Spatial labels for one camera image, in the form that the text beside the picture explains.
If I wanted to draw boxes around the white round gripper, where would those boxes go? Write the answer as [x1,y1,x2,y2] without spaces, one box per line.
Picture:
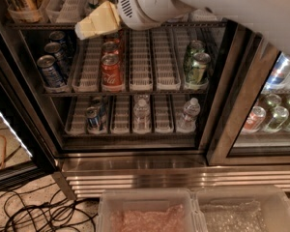
[74,0,193,40]

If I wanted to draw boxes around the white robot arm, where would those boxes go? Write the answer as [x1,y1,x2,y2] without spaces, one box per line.
[75,0,290,56]

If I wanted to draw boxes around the back red coca-cola can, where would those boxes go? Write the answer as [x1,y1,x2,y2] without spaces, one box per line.
[103,31,123,44]

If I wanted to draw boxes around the red coca-cola can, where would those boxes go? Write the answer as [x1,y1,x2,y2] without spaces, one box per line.
[103,31,123,44]
[101,54,123,86]
[101,42,121,56]

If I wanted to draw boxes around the middle red coca-cola can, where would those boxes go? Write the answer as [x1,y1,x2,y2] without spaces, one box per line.
[101,42,121,56]

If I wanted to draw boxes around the back blue pepsi can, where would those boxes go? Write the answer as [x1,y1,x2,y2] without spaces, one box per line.
[49,31,74,58]

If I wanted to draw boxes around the blue pepsi can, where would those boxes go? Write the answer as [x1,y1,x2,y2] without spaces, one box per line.
[44,42,71,77]
[49,31,74,58]
[37,55,66,88]

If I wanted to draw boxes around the front red coca-cola can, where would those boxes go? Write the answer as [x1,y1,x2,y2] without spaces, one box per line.
[101,54,123,86]

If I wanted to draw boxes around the middle blue pepsi can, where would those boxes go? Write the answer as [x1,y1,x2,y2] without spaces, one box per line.
[44,42,71,77]

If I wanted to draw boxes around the front blue pepsi can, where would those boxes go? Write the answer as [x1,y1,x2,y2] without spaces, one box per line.
[37,55,66,88]

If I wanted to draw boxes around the back blue can bottom shelf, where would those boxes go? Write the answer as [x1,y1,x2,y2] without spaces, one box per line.
[92,96,107,122]

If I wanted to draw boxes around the blue can shelf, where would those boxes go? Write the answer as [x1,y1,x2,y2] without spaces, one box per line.
[86,106,102,131]
[92,96,107,122]

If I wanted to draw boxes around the front blue can bottom shelf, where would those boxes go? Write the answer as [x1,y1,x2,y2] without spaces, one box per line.
[86,106,102,131]

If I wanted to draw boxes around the back green can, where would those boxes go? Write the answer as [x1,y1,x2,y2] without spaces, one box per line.
[183,40,205,74]

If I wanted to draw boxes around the stainless steel fridge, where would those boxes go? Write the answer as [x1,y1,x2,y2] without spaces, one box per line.
[0,0,290,199]

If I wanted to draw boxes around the open left fridge door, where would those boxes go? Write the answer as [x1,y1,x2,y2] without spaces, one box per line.
[0,49,55,191]

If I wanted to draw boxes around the right glass fridge door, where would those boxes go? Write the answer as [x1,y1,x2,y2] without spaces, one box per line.
[207,33,290,165]

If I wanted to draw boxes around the red can behind glass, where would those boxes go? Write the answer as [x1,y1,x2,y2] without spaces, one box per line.
[243,106,266,132]

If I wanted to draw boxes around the middle water bottle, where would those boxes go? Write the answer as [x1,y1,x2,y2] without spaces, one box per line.
[133,99,150,133]

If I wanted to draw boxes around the water bottle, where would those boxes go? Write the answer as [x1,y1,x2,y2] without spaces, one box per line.
[133,99,150,133]
[178,98,200,132]

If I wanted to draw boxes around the right water bottle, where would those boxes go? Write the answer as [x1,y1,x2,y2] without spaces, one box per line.
[178,98,200,132]

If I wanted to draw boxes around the left clear plastic bin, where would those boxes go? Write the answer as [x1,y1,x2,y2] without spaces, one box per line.
[96,188,202,232]

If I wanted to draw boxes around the clear plastic bin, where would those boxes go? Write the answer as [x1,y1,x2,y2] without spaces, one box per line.
[196,186,290,232]
[96,188,202,232]

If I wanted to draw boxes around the right clear plastic bin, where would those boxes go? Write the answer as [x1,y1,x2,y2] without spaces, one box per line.
[196,186,290,232]

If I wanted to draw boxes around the black floor cables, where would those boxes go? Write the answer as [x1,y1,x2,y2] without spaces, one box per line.
[0,181,99,232]

